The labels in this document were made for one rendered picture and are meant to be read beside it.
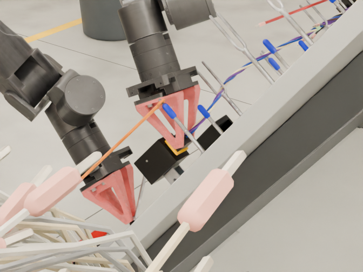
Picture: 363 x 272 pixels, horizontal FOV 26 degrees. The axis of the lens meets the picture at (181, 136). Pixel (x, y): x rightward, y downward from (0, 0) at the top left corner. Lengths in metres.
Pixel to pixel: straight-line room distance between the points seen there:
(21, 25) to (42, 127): 1.49
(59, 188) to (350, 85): 0.51
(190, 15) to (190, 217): 0.86
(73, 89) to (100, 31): 3.70
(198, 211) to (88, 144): 0.94
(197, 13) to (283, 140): 0.31
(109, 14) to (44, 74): 3.57
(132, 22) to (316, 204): 0.70
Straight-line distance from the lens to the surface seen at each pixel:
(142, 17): 1.05
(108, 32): 4.76
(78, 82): 1.08
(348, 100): 0.75
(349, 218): 1.58
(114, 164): 1.13
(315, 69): 0.58
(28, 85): 1.14
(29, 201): 0.26
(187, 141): 1.07
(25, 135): 3.69
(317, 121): 0.77
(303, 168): 1.70
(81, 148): 1.13
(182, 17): 1.05
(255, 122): 0.63
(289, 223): 1.54
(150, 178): 1.09
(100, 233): 0.92
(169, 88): 1.04
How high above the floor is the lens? 1.64
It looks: 27 degrees down
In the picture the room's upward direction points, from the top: straight up
